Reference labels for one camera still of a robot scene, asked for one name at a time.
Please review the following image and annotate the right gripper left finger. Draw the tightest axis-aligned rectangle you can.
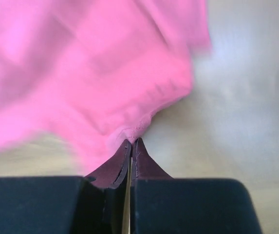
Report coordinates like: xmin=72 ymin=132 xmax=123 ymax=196
xmin=85 ymin=140 xmax=132 ymax=189

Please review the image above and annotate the red t shirt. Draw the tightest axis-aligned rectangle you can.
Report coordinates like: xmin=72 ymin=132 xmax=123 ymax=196
xmin=0 ymin=0 xmax=210 ymax=171

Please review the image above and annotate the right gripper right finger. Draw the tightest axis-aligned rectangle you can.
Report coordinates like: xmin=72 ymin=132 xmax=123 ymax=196
xmin=131 ymin=138 xmax=172 ymax=182

